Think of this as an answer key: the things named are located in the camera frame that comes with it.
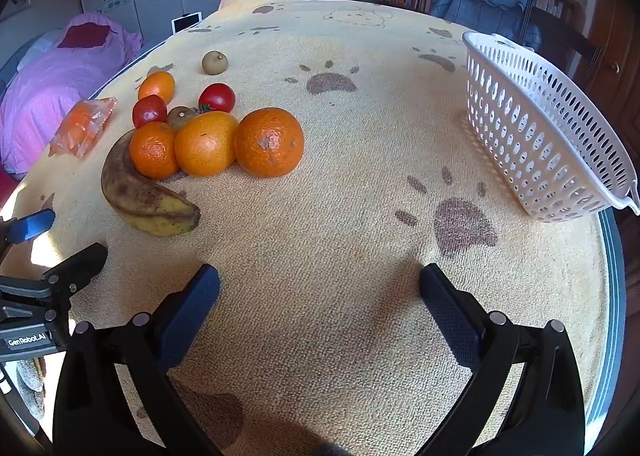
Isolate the white tablet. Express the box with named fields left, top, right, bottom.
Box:
left=171, top=12, right=203, bottom=34

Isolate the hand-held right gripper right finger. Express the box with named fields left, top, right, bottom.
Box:
left=417, top=263, right=586, bottom=456

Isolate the brown wooden door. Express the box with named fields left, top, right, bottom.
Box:
left=585, top=0, right=640, bottom=107

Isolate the pink bed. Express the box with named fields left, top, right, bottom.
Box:
left=0, top=13, right=145, bottom=179

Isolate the yellow paw-print blanket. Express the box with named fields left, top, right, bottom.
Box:
left=0, top=0, right=608, bottom=456

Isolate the dark wooden chair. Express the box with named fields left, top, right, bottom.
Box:
left=520, top=6, right=603, bottom=87

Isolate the large orange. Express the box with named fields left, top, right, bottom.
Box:
left=233, top=107, right=305, bottom=179

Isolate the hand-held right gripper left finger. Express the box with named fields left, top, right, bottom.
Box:
left=52, top=263, right=223, bottom=456

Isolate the grey pillow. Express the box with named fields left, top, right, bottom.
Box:
left=0, top=31, right=68, bottom=92

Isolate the spotted yellow banana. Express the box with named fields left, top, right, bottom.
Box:
left=101, top=128, right=202, bottom=237

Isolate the blue chair cover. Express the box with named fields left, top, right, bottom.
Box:
left=431, top=0, right=543, bottom=54

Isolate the grey speckled cloth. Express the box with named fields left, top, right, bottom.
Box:
left=15, top=358, right=48, bottom=419

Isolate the white plastic basket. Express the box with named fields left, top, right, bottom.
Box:
left=462, top=31, right=640, bottom=223

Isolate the red pillow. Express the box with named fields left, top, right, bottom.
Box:
left=56, top=22, right=111, bottom=49

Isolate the orange plastic snack bag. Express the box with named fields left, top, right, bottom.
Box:
left=49, top=97, right=118, bottom=158

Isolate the red tomato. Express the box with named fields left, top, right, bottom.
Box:
left=198, top=83, right=236, bottom=114
left=132, top=95, right=168, bottom=129

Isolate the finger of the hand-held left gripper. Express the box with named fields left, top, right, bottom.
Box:
left=0, top=208, right=57, bottom=247
left=42, top=242, right=109, bottom=298

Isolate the round brown-green fruit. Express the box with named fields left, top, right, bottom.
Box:
left=202, top=51, right=228, bottom=75
left=166, top=106, right=200, bottom=132

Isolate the small orange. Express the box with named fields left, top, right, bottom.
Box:
left=138, top=71, right=176, bottom=104

